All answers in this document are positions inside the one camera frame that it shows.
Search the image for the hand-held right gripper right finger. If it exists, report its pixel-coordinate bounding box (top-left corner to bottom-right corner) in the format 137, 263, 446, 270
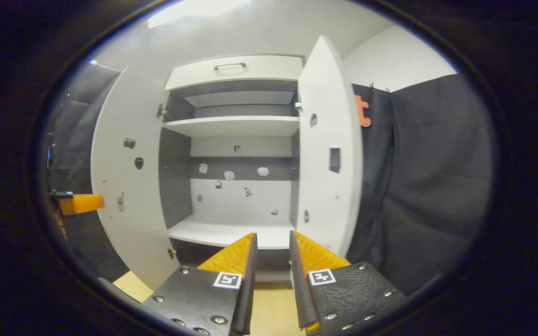
289, 230, 407, 334

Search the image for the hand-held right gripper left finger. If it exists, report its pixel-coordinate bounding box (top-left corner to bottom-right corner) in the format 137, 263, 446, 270
142, 232, 258, 336

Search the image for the cabinet door with camera sticker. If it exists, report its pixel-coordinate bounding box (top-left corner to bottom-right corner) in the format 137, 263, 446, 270
91, 65, 181, 290

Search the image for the cabinet door with headphone sticker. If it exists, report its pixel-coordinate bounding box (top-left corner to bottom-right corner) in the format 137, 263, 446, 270
295, 35, 364, 259

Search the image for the white double-door shoe cabinet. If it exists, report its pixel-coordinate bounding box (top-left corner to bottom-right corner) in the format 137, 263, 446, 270
159, 54, 304, 283

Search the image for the white cabinet shelf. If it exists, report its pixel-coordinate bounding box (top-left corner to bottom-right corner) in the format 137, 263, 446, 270
167, 213, 293, 249
163, 115, 300, 138

